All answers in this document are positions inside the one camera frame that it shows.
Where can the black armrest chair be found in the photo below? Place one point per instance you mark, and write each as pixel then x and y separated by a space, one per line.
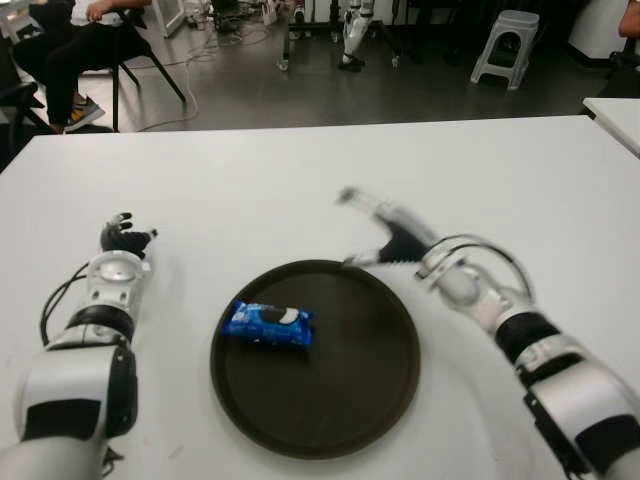
pixel 15 95

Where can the white rectangular frame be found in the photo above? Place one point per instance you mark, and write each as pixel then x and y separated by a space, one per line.
pixel 170 20

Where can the grey plastic stool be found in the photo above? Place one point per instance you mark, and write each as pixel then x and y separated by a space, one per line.
pixel 515 20

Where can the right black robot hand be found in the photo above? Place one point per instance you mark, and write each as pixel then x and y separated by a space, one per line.
pixel 405 240

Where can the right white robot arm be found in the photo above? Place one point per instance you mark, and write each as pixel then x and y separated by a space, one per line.
pixel 530 335

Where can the neighbouring white table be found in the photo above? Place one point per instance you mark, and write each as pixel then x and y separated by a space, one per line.
pixel 617 112

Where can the blue Oreo cookie packet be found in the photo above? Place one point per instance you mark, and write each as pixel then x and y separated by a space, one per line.
pixel 267 325

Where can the round dark brown tray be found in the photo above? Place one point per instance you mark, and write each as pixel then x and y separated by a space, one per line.
pixel 325 395

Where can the person in black trousers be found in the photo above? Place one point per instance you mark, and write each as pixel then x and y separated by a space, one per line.
pixel 65 55

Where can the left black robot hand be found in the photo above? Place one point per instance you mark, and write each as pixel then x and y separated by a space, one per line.
pixel 124 241

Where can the black office chair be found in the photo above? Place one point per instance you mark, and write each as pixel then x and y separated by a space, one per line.
pixel 622 70

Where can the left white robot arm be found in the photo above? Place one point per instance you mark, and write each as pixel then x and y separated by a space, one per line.
pixel 110 272

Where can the black wheeled gantry frame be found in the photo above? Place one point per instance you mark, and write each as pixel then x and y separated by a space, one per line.
pixel 285 35

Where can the white humanoid robot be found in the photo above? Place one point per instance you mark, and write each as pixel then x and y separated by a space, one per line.
pixel 352 30

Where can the black metal frame chair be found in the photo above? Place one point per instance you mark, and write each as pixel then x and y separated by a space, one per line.
pixel 135 47

